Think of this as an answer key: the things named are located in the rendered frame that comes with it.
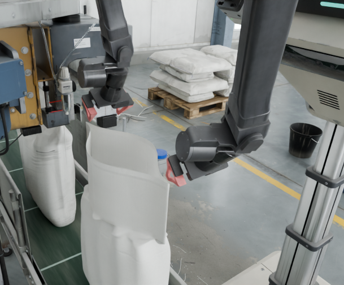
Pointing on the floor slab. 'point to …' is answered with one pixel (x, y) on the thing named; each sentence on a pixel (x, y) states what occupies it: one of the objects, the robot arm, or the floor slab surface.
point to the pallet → (192, 108)
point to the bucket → (303, 139)
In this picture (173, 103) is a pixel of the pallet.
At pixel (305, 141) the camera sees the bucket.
